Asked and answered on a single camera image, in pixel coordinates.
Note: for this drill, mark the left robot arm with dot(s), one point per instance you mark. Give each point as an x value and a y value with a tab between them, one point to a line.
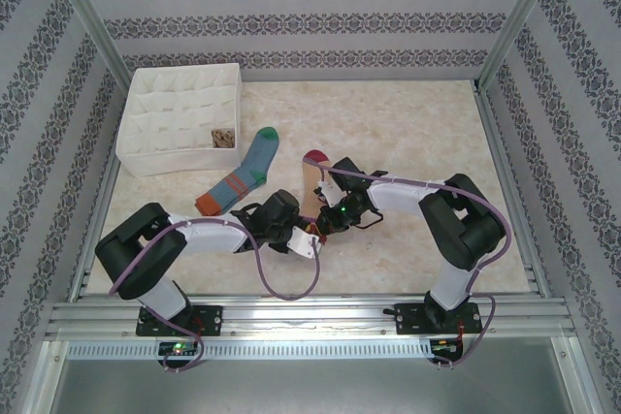
140	254

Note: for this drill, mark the white fabric organizer box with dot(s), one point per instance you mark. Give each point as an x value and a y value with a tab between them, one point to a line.
170	113

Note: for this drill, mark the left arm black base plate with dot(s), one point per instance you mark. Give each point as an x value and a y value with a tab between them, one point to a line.
211	319

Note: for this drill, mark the blue sock green toe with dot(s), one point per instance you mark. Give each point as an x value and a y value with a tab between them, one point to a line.
262	152

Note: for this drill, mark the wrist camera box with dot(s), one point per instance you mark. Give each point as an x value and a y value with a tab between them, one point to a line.
305	244
331	195

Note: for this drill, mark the tan sock maroon stripes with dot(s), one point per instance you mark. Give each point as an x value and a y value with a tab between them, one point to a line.
310	181

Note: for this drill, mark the aluminium side rail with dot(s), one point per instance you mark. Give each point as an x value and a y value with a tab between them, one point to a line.
105	200
497	142

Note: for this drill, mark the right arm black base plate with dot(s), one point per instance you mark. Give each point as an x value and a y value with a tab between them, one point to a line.
412	319

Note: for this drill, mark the right aluminium frame post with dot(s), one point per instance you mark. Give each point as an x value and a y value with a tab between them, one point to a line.
524	7

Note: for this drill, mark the brown argyle sock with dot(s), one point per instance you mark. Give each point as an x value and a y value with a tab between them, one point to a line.
223	138

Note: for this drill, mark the aluminium mounting rail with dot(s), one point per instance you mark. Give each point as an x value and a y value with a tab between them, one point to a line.
310	317

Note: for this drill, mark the left aluminium side rail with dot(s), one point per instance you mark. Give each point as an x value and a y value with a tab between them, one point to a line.
105	200

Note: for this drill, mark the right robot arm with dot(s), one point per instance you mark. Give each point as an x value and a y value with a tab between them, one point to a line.
466	234

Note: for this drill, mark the right aluminium side rail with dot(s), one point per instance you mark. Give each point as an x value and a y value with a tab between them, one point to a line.
497	142

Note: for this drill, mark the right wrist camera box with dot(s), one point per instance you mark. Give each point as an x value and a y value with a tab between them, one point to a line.
331	195

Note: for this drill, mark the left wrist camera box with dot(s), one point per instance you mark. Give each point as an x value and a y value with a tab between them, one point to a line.
305	244

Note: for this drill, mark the grey sheet metal tray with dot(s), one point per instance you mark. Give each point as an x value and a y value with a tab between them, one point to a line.
310	385

